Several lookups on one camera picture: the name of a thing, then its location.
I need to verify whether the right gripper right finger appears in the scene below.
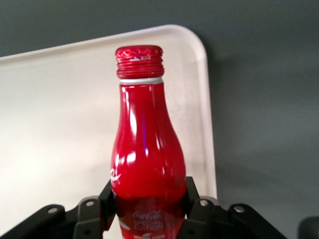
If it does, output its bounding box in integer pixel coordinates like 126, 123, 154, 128
174, 176, 288, 239

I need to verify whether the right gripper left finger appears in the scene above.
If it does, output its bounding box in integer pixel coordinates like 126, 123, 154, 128
0, 180, 118, 239

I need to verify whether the red coca-cola aluminium bottle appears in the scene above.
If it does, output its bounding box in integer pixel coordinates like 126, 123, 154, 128
109, 44, 188, 239

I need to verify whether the white plastic tray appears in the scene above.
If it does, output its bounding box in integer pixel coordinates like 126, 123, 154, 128
0, 24, 218, 237

